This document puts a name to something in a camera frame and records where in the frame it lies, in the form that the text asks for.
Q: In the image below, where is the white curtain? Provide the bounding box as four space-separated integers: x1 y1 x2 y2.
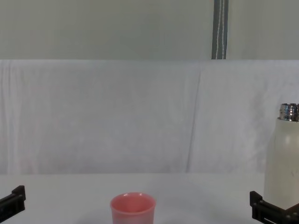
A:
0 0 215 61
226 0 299 61

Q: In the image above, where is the cream vacuum bottle steel neck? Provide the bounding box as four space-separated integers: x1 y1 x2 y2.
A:
263 103 299 211

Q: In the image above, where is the grey striped post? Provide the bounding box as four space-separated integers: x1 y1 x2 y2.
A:
211 0 228 60

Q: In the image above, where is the white table cloth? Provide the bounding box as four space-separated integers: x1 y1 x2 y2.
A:
0 58 299 224

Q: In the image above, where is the pink cup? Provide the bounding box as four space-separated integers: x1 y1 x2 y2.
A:
110 192 157 224

